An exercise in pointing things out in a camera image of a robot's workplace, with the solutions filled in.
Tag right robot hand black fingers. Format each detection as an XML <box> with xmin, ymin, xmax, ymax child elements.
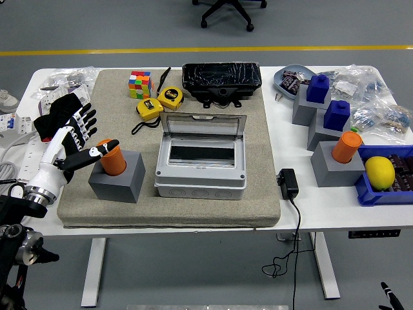
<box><xmin>378</xmin><ymin>281</ymin><xmax>405</xmax><ymax>310</ymax></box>

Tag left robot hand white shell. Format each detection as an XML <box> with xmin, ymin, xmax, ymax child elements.
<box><xmin>25</xmin><ymin>103</ymin><xmax>119</xmax><ymax>198</ymax></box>

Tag orange cylinder battery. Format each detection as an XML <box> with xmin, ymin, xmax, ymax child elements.
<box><xmin>96</xmin><ymin>138</ymin><xmax>127</xmax><ymax>177</ymax></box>

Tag grey electrical box clear lid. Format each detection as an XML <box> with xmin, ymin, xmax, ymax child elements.
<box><xmin>154</xmin><ymin>112</ymin><xmax>248</xmax><ymax>200</ymax></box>

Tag white circuit breaker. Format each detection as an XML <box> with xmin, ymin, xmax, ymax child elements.
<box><xmin>0</xmin><ymin>112</ymin><xmax>37</xmax><ymax>135</ymax></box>

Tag black cloth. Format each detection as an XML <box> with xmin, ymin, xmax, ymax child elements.
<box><xmin>33</xmin><ymin>93</ymin><xmax>85</xmax><ymax>143</ymax></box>

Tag black table control panel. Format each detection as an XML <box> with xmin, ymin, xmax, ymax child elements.
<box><xmin>347</xmin><ymin>229</ymin><xmax>402</xmax><ymax>240</ymax></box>

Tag white table leg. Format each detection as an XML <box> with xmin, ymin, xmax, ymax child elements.
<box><xmin>80</xmin><ymin>238</ymin><xmax>108</xmax><ymax>308</ymax></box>
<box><xmin>309</xmin><ymin>232</ymin><xmax>341</xmax><ymax>301</ymax></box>

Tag grey block with round hole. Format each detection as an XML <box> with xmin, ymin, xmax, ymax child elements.
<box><xmin>88</xmin><ymin>149</ymin><xmax>146</xmax><ymax>204</ymax></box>

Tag white shoe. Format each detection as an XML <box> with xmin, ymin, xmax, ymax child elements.
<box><xmin>0</xmin><ymin>89</ymin><xmax>21</xmax><ymax>114</ymax></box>

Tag clear bag of parts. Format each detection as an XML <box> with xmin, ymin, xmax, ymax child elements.
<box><xmin>322</xmin><ymin>64</ymin><xmax>388</xmax><ymax>104</ymax></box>
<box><xmin>32</xmin><ymin>65</ymin><xmax>101</xmax><ymax>101</ymax></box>
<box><xmin>350</xmin><ymin>96</ymin><xmax>413</xmax><ymax>145</ymax></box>

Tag blue plastic bin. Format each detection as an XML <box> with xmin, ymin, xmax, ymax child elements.
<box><xmin>354</xmin><ymin>144</ymin><xmax>413</xmax><ymax>207</ymax></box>

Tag brown components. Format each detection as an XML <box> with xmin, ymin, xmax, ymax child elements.
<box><xmin>386</xmin><ymin>154</ymin><xmax>413</xmax><ymax>194</ymax></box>

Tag yellow lemon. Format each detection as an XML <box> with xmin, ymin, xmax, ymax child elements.
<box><xmin>364</xmin><ymin>156</ymin><xmax>396</xmax><ymax>191</ymax></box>

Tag large Rubik's cube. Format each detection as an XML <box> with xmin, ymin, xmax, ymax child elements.
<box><xmin>128</xmin><ymin>70</ymin><xmax>155</xmax><ymax>100</ymax></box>

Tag yellow tape measure 5m print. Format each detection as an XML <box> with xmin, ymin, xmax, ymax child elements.
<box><xmin>156</xmin><ymin>86</ymin><xmax>185</xmax><ymax>112</ymax></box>

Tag black tweezers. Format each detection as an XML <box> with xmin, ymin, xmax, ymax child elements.
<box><xmin>156</xmin><ymin>67</ymin><xmax>172</xmax><ymax>98</ymax></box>

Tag black power adapter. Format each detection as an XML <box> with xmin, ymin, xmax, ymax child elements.
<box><xmin>276</xmin><ymin>168</ymin><xmax>300</xmax><ymax>201</ymax></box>

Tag orange cylinder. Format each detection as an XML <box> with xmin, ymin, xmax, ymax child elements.
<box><xmin>331</xmin><ymin>130</ymin><xmax>364</xmax><ymax>164</ymax></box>

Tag grey-brown mat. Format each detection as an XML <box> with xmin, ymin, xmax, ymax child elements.
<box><xmin>56</xmin><ymin>68</ymin><xmax>282</xmax><ymax>229</ymax></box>

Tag blue plastic block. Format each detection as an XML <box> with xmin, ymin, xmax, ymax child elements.
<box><xmin>306</xmin><ymin>74</ymin><xmax>331</xmax><ymax>105</ymax></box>
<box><xmin>323</xmin><ymin>99</ymin><xmax>352</xmax><ymax>132</ymax></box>

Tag black wrapped device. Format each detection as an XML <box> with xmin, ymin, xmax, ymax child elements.
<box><xmin>181</xmin><ymin>61</ymin><xmax>263</xmax><ymax>109</ymax></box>

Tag black office chair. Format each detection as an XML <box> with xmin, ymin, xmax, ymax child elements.
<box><xmin>192</xmin><ymin>0</ymin><xmax>268</xmax><ymax>32</ymax></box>

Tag light blue dish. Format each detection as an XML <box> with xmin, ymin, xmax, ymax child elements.
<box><xmin>273</xmin><ymin>64</ymin><xmax>319</xmax><ymax>98</ymax></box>

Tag white power cable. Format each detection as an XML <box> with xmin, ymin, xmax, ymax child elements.
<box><xmin>0</xmin><ymin>130</ymin><xmax>40</xmax><ymax>189</ymax></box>

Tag yellow tape measure black strap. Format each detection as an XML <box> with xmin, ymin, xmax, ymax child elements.
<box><xmin>131</xmin><ymin>98</ymin><xmax>165</xmax><ymax>136</ymax></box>

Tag black adapter cord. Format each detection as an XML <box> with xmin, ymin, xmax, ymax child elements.
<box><xmin>261</xmin><ymin>196</ymin><xmax>316</xmax><ymax>310</ymax></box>

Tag metal bracket under table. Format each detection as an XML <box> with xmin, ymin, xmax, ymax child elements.
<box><xmin>276</xmin><ymin>232</ymin><xmax>303</xmax><ymax>242</ymax></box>

